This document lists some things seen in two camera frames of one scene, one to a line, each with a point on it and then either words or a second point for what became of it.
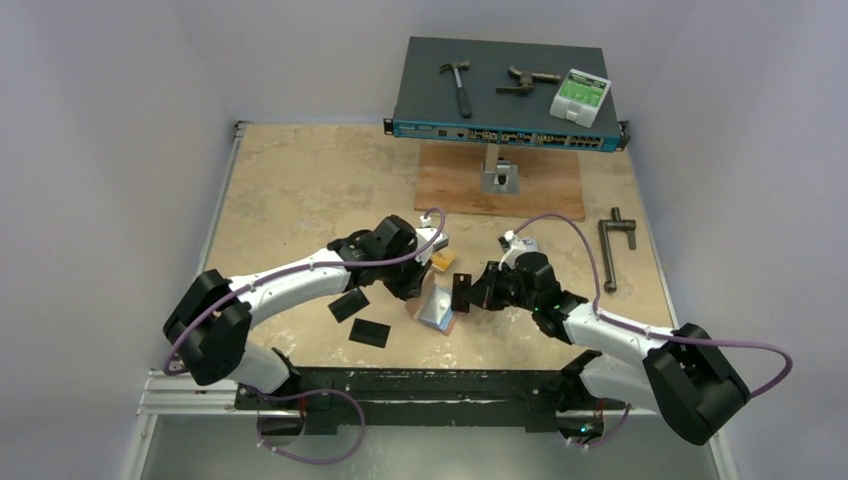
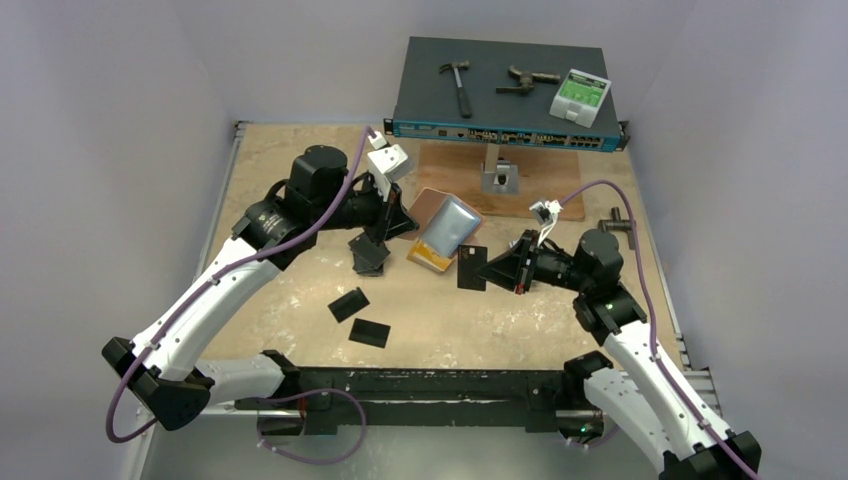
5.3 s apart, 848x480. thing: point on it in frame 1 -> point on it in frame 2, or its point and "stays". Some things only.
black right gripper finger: (483, 293) -> (513, 269)
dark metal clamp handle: (616, 223) stays
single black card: (371, 333) stays
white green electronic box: (580, 97) stays
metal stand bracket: (499, 176) stays
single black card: (348, 305) stays
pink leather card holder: (434, 306) -> (444, 222)
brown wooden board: (449, 177) stays
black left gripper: (413, 286) -> (391, 219)
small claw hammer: (465, 106) stays
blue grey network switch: (498, 93) stays
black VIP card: (461, 292) -> (470, 257)
